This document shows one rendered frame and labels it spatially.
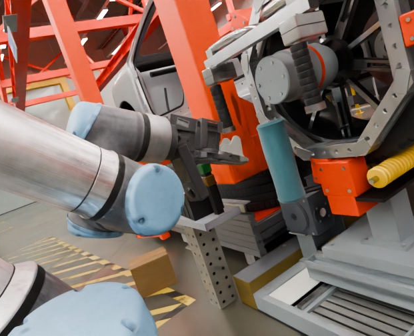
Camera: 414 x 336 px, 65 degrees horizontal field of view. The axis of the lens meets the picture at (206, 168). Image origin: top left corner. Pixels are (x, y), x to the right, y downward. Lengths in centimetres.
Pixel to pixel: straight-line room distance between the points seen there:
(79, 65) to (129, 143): 272
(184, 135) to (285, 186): 49
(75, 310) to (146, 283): 153
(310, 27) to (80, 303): 65
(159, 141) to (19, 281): 29
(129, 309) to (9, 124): 22
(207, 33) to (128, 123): 92
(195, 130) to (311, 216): 82
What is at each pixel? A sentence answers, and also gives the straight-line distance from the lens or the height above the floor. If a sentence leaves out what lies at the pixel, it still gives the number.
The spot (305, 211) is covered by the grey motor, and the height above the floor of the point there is 35.
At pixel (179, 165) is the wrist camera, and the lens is 64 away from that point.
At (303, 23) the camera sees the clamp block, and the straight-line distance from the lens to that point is 76.
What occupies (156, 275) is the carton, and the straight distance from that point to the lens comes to 192.
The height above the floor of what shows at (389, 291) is 14.
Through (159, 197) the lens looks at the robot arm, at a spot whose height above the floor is 73.
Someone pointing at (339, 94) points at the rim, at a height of 75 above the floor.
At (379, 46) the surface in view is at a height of 86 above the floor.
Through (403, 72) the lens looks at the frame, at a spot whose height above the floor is 77.
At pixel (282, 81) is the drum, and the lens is 89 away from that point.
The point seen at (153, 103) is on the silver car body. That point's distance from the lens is 342.
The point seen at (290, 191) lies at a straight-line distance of 105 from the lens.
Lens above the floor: 80
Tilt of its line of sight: 8 degrees down
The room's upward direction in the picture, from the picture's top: 19 degrees counter-clockwise
